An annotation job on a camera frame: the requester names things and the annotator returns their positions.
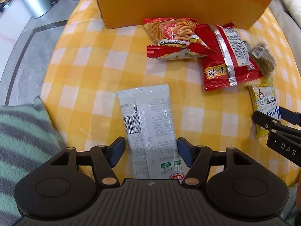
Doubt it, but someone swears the yellow white almond packet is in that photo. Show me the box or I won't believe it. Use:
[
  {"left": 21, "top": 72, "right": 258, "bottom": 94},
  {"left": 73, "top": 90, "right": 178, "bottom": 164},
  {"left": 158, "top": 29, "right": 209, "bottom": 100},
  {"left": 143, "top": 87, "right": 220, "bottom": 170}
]
[{"left": 246, "top": 83, "right": 282, "bottom": 139}]

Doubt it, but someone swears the white wafer packet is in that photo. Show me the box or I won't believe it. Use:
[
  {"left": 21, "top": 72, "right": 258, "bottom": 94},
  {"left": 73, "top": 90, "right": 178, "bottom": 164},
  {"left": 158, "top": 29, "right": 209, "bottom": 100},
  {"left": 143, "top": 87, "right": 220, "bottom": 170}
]
[{"left": 117, "top": 84, "right": 188, "bottom": 182}]

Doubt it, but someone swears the brown snack clear packet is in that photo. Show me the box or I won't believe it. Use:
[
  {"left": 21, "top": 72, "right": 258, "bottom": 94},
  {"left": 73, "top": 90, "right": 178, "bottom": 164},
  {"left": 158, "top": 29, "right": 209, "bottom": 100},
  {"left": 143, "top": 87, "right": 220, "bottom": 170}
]
[{"left": 244, "top": 41, "right": 277, "bottom": 76}]

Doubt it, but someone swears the red foil snack bag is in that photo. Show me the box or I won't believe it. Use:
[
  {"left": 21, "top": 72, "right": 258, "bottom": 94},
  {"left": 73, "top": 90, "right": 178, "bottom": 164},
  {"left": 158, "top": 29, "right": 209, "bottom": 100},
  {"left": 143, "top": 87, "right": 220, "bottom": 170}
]
[{"left": 195, "top": 22, "right": 263, "bottom": 91}]

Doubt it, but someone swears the red noodle snack bag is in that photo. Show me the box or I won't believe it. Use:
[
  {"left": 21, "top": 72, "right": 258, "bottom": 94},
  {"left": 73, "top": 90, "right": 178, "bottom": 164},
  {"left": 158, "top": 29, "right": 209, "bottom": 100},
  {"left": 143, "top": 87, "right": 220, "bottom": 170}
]
[{"left": 143, "top": 17, "right": 215, "bottom": 60}]

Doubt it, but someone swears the white gloved hand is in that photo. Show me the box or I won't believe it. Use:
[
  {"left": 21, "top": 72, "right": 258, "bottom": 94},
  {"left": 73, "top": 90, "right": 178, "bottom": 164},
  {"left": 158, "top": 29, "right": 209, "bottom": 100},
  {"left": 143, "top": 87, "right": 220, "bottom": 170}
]
[{"left": 295, "top": 176, "right": 301, "bottom": 210}]

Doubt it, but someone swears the green striped blanket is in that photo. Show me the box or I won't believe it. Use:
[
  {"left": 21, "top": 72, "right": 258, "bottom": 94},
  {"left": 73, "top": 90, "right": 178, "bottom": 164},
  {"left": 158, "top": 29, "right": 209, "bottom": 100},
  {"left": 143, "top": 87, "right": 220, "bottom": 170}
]
[{"left": 1, "top": 96, "right": 66, "bottom": 225}]

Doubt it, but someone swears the grey sofa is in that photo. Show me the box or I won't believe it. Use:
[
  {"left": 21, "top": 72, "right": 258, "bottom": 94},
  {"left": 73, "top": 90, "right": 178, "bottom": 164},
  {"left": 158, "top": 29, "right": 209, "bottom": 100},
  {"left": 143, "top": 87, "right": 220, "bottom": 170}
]
[{"left": 268, "top": 0, "right": 300, "bottom": 59}]

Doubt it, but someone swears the yellow checkered tablecloth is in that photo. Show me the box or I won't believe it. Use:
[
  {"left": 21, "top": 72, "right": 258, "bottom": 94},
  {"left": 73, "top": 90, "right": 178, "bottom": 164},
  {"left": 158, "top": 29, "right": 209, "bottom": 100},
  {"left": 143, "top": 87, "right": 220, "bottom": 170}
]
[{"left": 41, "top": 0, "right": 300, "bottom": 185}]

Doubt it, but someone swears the orange cardboard box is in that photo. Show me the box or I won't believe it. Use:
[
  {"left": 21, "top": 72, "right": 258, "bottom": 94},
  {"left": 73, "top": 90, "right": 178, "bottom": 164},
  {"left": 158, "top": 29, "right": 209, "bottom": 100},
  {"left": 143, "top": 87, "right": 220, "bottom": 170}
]
[{"left": 97, "top": 0, "right": 272, "bottom": 29}]

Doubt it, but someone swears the white tv cabinet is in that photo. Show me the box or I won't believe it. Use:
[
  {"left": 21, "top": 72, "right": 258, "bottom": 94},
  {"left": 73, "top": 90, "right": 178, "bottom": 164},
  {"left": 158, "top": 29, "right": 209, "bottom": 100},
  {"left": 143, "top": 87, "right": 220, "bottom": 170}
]
[{"left": 0, "top": 0, "right": 32, "bottom": 77}]

